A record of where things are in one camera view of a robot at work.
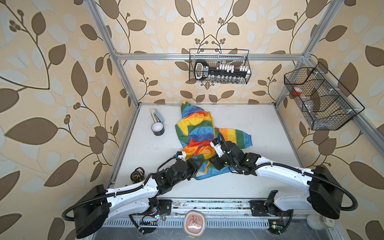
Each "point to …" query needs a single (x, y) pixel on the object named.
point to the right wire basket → (325, 104)
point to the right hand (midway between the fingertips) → (211, 160)
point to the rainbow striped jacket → (196, 130)
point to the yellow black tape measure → (137, 175)
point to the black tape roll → (158, 128)
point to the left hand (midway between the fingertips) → (206, 162)
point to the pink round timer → (194, 223)
